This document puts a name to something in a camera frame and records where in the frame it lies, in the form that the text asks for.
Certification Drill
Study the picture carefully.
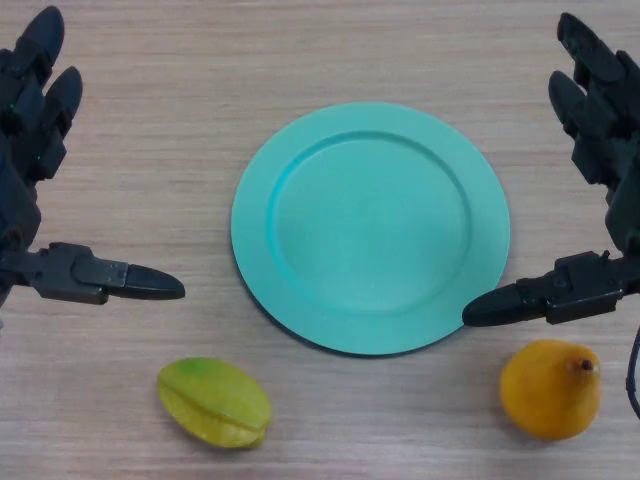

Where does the teal round plate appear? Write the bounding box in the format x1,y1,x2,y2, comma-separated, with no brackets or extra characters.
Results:
230,101,511,359

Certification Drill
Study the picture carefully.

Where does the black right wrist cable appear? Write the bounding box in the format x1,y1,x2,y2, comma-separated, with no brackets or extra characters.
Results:
624,323,640,422

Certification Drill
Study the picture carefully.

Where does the orange-yellow pear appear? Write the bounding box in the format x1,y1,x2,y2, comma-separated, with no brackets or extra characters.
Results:
499,339,603,442

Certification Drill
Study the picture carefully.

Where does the yellow-green starfruit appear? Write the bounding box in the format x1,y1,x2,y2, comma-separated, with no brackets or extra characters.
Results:
157,356,274,450

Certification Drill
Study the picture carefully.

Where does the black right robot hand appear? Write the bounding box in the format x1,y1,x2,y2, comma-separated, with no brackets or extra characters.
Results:
462,12,640,329

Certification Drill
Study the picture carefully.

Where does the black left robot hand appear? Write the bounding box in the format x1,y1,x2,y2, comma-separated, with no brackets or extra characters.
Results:
0,5,187,307

